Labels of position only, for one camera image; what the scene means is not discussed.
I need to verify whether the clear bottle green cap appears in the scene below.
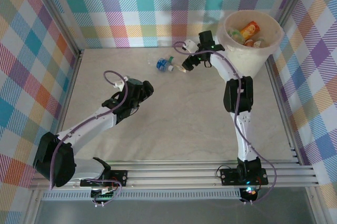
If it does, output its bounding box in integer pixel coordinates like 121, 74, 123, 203
169, 55, 188, 73

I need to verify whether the green label plastic bottle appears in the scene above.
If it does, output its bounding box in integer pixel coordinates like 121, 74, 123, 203
227, 28, 243, 42

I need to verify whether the orange juice bottle yellow cap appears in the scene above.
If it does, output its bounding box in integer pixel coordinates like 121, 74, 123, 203
240, 21, 261, 38

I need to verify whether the cream round bin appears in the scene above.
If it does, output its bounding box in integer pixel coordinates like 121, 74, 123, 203
215, 9, 285, 77

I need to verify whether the clear bottle blue label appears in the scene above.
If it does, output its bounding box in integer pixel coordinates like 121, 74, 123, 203
148, 56, 175, 73

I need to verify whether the plaid cloth backdrop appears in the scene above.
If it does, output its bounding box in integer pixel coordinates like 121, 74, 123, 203
34, 0, 303, 50
0, 0, 80, 224
276, 0, 337, 224

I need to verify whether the green left controller board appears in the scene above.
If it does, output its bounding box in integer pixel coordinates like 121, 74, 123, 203
90, 186, 118, 208

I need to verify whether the right controller board with LED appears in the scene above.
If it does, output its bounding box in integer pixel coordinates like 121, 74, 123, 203
241, 186, 260, 205

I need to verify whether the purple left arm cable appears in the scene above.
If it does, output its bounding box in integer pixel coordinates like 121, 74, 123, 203
49, 70, 130, 208

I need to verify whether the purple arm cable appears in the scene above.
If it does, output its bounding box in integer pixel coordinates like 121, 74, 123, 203
174, 41, 277, 205
49, 70, 130, 208

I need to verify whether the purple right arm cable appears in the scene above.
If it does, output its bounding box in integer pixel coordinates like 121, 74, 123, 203
174, 41, 277, 205

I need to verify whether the aluminium side rail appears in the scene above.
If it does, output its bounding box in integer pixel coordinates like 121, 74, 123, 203
46, 50, 85, 169
264, 55, 303, 167

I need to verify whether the aluminium front rail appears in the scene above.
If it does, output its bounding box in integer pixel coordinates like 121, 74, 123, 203
28, 165, 319, 190

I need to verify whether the grey slotted cable duct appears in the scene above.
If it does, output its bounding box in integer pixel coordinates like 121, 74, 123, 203
42, 191, 243, 201

